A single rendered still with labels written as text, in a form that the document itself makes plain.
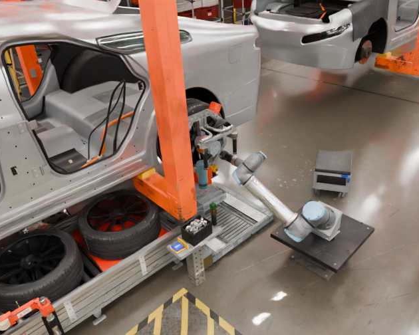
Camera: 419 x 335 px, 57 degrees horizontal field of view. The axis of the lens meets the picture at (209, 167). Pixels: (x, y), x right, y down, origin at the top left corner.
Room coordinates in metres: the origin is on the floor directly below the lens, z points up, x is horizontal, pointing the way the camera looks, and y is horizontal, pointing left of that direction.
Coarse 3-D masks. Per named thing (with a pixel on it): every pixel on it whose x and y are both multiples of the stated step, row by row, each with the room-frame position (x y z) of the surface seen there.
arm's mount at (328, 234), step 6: (324, 204) 2.45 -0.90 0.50; (336, 210) 2.36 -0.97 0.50; (336, 216) 2.33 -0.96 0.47; (336, 222) 2.29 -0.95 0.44; (330, 228) 2.27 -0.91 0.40; (336, 228) 2.29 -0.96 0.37; (318, 234) 2.31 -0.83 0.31; (324, 234) 2.27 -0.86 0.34; (330, 234) 2.24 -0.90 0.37; (336, 234) 2.29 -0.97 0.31; (330, 240) 2.24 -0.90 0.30
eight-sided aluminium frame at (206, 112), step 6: (198, 114) 3.02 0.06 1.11; (204, 114) 3.01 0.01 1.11; (210, 114) 3.04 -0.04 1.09; (216, 114) 3.09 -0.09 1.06; (192, 120) 2.92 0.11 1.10; (216, 120) 3.15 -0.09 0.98; (222, 126) 3.14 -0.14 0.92; (222, 138) 3.15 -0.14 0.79; (222, 144) 3.13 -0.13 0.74; (222, 150) 3.12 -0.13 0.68; (216, 156) 3.07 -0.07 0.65; (210, 162) 3.03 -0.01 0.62
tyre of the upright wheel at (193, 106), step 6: (186, 102) 3.13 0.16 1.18; (192, 102) 3.12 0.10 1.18; (198, 102) 3.13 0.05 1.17; (204, 102) 3.16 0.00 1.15; (192, 108) 3.03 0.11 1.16; (198, 108) 3.07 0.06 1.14; (204, 108) 3.12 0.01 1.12; (192, 114) 3.03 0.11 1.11; (156, 138) 2.98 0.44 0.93; (156, 144) 2.97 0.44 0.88; (156, 150) 2.98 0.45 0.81; (210, 156) 3.14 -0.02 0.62
